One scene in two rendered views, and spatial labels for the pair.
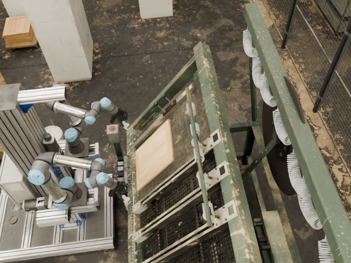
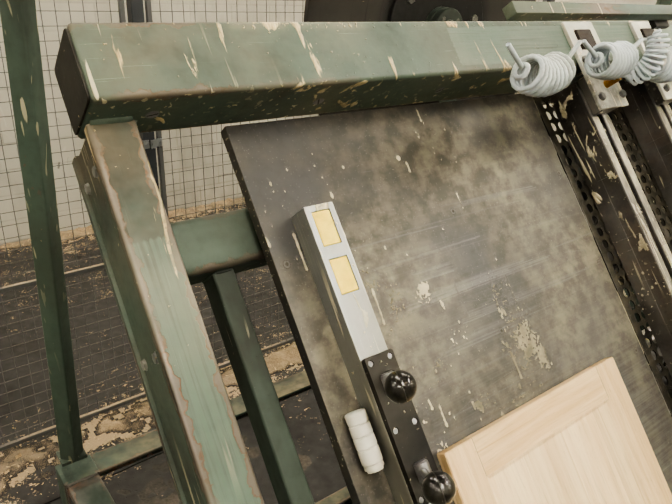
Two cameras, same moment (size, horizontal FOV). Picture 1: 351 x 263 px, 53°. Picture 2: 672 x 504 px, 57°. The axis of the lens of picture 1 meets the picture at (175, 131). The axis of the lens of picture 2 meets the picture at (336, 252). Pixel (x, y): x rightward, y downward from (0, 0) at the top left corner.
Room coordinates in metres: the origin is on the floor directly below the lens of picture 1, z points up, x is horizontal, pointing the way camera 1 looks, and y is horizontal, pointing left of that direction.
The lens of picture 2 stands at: (2.51, 0.53, 1.93)
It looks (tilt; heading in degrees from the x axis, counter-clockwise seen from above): 23 degrees down; 235
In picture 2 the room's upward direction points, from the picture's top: 2 degrees clockwise
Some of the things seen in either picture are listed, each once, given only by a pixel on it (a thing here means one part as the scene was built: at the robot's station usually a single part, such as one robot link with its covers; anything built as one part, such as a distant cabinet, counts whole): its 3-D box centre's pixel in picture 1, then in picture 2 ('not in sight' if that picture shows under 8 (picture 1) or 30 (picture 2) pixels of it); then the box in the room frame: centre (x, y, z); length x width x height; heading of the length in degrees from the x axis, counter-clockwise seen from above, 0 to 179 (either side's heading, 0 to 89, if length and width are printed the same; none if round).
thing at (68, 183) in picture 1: (68, 185); not in sight; (1.44, 0.90, 1.20); 0.13 x 0.12 x 0.14; 171
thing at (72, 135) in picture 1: (72, 136); not in sight; (1.95, 0.94, 1.20); 0.13 x 0.12 x 0.14; 159
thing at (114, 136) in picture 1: (114, 134); not in sight; (2.24, 0.64, 0.84); 0.12 x 0.12 x 0.18; 3
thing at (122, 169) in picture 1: (123, 177); not in sight; (1.80, 0.55, 0.69); 0.50 x 0.14 x 0.24; 3
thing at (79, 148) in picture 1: (75, 144); not in sight; (1.94, 0.94, 1.09); 0.15 x 0.15 x 0.10
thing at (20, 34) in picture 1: (22, 33); not in sight; (5.03, 2.49, 0.15); 0.61 x 0.52 x 0.31; 5
